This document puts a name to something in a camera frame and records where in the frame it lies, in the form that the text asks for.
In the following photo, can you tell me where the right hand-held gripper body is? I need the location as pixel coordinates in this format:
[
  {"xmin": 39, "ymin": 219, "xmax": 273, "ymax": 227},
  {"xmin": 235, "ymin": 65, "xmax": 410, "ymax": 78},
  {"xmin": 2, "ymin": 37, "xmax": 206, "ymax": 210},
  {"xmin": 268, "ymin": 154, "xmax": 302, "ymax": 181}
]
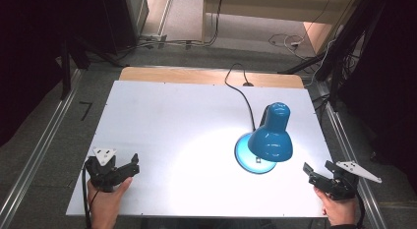
[{"xmin": 322, "ymin": 159, "xmax": 384, "ymax": 201}]

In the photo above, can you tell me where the blue desk lamp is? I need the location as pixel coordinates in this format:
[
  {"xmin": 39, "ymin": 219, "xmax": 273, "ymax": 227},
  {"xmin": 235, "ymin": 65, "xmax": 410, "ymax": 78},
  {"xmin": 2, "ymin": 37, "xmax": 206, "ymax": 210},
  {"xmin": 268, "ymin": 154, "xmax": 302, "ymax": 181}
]
[{"xmin": 233, "ymin": 101, "xmax": 294, "ymax": 175}]

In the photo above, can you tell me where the person's left hand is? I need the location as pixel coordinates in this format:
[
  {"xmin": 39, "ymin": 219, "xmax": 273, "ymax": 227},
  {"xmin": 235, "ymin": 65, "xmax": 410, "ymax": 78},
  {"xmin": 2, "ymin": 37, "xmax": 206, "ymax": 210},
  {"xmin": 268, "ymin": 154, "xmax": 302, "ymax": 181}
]
[{"xmin": 86, "ymin": 176, "xmax": 134, "ymax": 229}]

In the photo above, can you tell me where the black metal stand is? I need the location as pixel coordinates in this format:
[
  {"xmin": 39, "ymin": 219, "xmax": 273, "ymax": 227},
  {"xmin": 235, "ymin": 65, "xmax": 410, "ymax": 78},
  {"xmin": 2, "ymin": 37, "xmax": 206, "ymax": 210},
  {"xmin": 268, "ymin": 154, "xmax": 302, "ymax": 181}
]
[
  {"xmin": 48, "ymin": 38, "xmax": 91, "ymax": 101},
  {"xmin": 278, "ymin": 0, "xmax": 385, "ymax": 109}
]

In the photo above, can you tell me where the aluminium floor rail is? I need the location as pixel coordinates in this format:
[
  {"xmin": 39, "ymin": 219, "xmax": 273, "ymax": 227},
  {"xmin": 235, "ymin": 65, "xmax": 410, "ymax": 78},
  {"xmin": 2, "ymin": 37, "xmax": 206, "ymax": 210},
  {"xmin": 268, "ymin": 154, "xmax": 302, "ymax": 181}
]
[
  {"xmin": 0, "ymin": 69, "xmax": 83, "ymax": 228},
  {"xmin": 316, "ymin": 81, "xmax": 389, "ymax": 229}
]

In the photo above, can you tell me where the white floor cable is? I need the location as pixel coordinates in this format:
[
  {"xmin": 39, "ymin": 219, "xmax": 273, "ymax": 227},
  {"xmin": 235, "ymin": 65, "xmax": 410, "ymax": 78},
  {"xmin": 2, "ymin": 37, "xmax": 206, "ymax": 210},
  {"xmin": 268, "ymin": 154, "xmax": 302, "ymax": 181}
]
[{"xmin": 268, "ymin": 32, "xmax": 308, "ymax": 54}]

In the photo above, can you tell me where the grey power strip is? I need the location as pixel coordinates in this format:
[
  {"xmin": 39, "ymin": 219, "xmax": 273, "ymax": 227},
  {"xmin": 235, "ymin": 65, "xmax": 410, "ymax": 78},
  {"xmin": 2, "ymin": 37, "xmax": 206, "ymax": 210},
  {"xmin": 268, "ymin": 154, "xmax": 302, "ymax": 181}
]
[{"xmin": 140, "ymin": 33, "xmax": 169, "ymax": 49}]

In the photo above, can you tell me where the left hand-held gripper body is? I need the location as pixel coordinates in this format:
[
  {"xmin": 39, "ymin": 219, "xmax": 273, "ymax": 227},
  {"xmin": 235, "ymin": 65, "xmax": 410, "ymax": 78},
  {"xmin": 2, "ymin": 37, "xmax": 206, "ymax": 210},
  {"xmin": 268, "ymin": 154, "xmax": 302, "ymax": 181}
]
[{"xmin": 84, "ymin": 146, "xmax": 123, "ymax": 194}]

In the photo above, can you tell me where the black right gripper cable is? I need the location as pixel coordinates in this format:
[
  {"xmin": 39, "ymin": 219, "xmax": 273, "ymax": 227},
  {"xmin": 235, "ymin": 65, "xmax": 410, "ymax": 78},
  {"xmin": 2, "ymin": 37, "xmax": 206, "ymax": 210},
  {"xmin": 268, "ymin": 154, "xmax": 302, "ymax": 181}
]
[{"xmin": 355, "ymin": 192, "xmax": 367, "ymax": 227}]

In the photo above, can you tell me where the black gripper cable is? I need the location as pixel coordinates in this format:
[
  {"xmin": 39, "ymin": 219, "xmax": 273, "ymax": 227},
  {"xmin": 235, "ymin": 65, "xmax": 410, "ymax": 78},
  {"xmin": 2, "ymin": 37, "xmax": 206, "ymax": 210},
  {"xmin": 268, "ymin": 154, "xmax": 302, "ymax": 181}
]
[
  {"xmin": 355, "ymin": 192, "xmax": 367, "ymax": 227},
  {"xmin": 81, "ymin": 165, "xmax": 100, "ymax": 229}
]

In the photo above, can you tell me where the person's right hand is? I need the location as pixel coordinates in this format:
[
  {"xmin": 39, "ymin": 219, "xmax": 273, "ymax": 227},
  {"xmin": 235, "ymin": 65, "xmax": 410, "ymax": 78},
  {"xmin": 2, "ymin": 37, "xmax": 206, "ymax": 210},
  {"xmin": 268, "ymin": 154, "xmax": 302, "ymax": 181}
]
[{"xmin": 313, "ymin": 186, "xmax": 358, "ymax": 227}]

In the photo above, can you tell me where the black lamp power cable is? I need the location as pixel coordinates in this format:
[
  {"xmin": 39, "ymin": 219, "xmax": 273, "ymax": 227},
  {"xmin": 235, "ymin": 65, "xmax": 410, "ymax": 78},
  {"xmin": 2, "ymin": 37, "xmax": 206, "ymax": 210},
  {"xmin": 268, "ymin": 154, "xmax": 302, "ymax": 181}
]
[{"xmin": 224, "ymin": 62, "xmax": 257, "ymax": 133}]

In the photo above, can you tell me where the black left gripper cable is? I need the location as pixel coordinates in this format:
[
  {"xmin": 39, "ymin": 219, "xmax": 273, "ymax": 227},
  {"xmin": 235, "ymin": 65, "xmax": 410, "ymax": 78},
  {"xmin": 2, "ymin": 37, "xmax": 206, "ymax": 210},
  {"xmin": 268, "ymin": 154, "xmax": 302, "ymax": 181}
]
[{"xmin": 81, "ymin": 165, "xmax": 100, "ymax": 229}]

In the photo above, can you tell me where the black cabinet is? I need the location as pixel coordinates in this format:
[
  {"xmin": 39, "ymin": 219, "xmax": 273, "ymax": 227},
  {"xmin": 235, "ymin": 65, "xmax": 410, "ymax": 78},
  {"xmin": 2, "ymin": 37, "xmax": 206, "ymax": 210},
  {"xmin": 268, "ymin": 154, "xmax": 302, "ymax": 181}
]
[{"xmin": 97, "ymin": 0, "xmax": 150, "ymax": 56}]

